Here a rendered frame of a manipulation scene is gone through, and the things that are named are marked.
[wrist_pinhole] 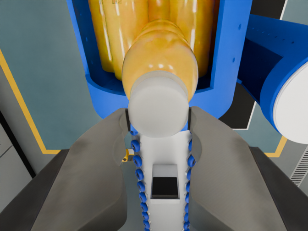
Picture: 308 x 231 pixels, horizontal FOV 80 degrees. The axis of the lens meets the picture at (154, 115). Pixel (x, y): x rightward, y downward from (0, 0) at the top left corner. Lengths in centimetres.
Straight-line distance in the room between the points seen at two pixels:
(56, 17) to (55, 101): 72
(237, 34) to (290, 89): 30
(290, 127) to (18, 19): 175
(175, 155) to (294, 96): 42
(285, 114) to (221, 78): 33
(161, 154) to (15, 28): 147
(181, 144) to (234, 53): 47
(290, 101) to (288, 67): 8
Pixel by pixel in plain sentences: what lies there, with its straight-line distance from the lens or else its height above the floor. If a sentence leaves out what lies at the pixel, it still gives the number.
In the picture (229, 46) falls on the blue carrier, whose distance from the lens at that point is 27.
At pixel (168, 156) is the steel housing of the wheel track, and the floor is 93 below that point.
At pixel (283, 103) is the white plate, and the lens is 56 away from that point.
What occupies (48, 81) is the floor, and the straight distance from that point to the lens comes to 186.
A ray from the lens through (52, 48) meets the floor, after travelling 172.
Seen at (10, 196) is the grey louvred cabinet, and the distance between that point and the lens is 248.
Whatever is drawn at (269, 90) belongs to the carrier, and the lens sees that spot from 57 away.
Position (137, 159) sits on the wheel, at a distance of 70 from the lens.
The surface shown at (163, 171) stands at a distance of 75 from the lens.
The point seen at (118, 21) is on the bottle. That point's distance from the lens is 31.
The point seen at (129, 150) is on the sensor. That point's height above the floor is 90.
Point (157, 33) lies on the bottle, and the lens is 17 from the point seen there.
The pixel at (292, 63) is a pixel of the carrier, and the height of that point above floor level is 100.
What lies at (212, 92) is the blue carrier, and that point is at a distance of 28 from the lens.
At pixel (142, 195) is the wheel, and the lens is 87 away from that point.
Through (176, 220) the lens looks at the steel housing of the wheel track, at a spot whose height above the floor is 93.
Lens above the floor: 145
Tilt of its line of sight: 57 degrees down
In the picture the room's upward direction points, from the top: 175 degrees counter-clockwise
